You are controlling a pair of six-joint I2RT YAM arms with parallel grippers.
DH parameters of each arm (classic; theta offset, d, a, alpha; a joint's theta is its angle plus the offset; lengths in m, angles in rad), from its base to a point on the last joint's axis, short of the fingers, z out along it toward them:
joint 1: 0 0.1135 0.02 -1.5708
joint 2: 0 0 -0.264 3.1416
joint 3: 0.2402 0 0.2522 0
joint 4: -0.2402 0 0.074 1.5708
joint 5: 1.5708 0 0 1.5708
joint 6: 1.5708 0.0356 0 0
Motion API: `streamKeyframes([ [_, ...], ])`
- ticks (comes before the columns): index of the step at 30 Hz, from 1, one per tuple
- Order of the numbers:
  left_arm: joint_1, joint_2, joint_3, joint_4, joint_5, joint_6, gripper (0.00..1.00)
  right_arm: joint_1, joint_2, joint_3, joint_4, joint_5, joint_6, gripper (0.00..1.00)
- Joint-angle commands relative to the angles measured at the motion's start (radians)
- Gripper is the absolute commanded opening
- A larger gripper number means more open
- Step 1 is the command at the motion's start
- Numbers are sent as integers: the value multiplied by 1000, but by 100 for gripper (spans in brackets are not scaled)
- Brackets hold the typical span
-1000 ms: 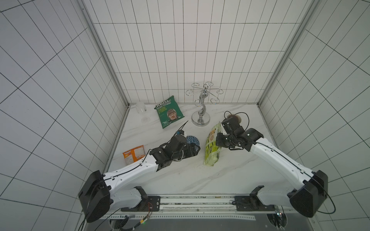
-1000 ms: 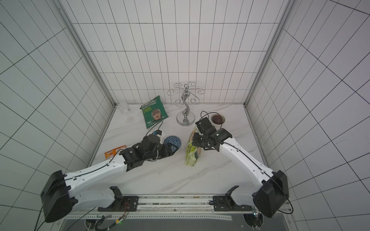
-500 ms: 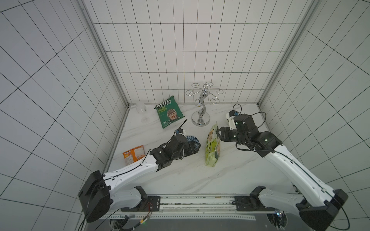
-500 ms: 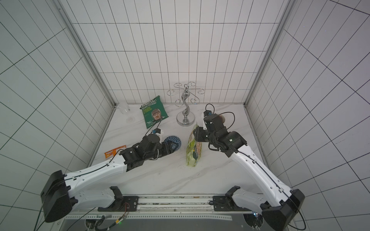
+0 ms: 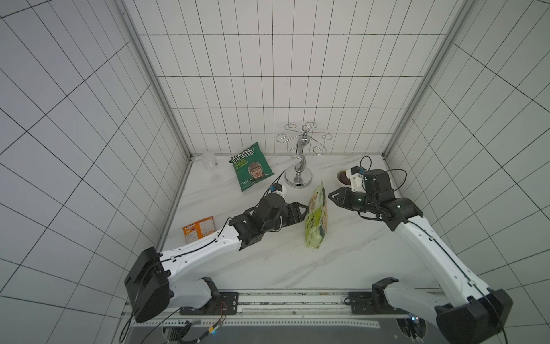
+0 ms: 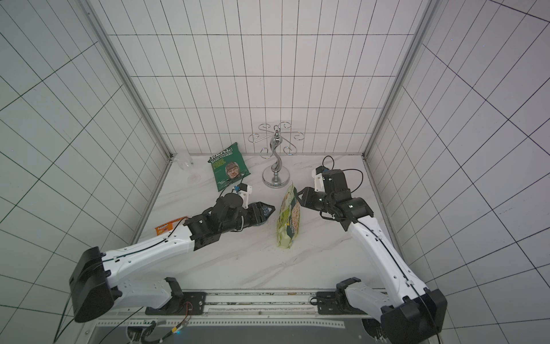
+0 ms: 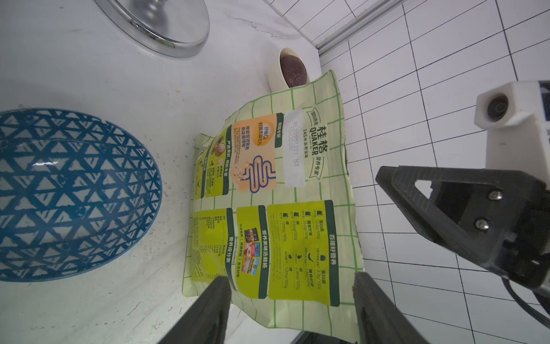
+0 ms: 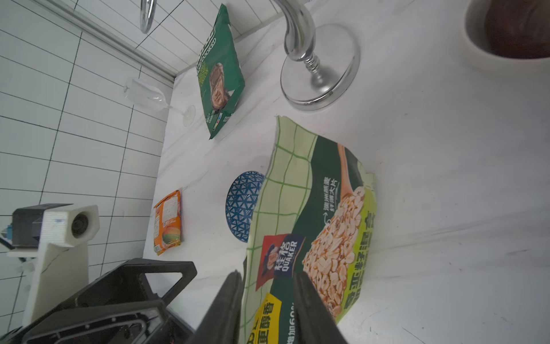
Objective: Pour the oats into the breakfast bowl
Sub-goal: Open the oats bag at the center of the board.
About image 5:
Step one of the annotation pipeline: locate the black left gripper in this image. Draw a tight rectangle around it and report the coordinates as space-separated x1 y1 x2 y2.
264 202 309 232

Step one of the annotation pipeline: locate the green oats bag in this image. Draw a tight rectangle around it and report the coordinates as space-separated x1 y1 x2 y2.
305 183 328 249

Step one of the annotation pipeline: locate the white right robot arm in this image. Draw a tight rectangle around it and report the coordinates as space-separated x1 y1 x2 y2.
328 166 513 343

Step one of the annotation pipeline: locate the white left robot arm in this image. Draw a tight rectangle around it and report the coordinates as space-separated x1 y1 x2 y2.
124 193 309 323

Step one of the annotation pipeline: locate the white cup with dark drink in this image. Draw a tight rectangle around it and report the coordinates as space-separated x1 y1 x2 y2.
337 170 351 187

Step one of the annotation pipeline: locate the chrome mug tree stand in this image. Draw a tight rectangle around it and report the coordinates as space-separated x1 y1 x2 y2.
276 121 333 189

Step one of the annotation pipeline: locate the green crisps bag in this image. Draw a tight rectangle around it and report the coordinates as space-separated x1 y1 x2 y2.
229 143 274 191

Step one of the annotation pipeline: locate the clear wine glass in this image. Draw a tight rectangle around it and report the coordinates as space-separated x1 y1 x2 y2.
201 152 223 184

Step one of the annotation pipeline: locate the orange snack packet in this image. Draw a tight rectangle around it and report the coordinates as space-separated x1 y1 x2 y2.
183 216 216 243

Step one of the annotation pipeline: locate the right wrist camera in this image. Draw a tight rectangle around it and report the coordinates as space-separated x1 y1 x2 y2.
346 166 365 192

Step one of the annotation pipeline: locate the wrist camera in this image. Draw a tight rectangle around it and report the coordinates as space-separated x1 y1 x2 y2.
269 183 286 197
346 166 365 192

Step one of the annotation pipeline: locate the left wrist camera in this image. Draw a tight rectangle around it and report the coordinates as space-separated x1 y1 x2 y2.
269 183 286 197

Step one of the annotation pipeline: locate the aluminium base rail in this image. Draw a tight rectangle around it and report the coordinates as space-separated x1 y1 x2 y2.
140 284 448 328

